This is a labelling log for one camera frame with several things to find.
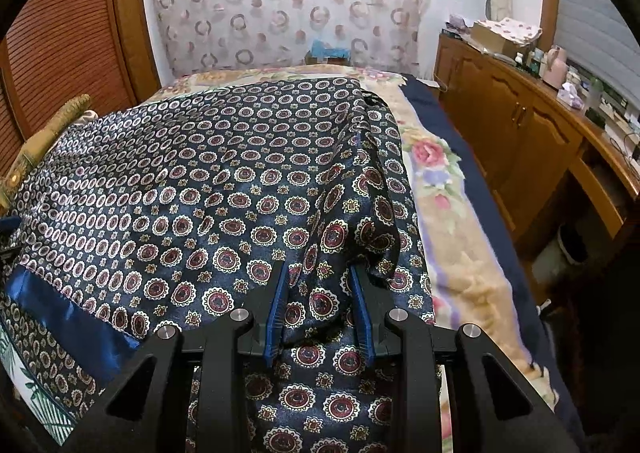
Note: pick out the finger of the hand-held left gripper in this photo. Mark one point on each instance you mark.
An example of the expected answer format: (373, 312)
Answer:
(7, 225)

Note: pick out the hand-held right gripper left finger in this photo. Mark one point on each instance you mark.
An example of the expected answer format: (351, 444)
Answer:
(276, 313)

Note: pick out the floral blanket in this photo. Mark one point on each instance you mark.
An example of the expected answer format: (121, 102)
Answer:
(450, 213)

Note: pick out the navy bed sheet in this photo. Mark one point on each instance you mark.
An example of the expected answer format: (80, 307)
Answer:
(480, 173)

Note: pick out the circle print sheer curtain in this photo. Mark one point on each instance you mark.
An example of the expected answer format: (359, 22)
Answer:
(280, 3)

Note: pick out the wooden cabinet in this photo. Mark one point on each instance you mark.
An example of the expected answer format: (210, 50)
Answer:
(525, 133)

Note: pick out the cream folded cloth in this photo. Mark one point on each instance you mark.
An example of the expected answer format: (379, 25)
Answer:
(87, 115)

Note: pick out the pink thermos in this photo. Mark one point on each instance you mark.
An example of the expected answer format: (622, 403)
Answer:
(555, 68)

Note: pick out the cardboard box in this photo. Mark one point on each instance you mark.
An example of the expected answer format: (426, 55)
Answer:
(492, 40)

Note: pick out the box with blue bag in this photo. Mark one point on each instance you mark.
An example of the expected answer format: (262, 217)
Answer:
(330, 53)

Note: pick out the green gold folded pillow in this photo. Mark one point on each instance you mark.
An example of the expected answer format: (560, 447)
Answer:
(45, 138)

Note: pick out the brown louvered wooden wardrobe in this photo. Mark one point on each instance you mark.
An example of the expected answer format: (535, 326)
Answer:
(75, 33)

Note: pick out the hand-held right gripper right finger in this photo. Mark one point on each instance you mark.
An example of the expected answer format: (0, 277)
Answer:
(362, 318)

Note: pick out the tissue pack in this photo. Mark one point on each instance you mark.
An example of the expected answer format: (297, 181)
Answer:
(571, 95)

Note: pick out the purple cloth bundle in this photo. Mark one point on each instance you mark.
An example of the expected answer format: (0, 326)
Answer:
(460, 24)

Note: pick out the green bottle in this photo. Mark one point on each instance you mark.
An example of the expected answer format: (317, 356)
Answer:
(595, 95)

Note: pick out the white waste bin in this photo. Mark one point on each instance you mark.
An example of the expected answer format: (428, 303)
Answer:
(555, 253)

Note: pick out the palm leaf print sheet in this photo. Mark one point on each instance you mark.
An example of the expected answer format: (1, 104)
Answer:
(35, 383)

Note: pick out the grey striped window blind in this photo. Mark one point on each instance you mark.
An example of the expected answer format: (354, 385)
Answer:
(600, 18)

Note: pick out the navy medallion print shirt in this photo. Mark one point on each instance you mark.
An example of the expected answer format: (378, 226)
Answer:
(200, 193)

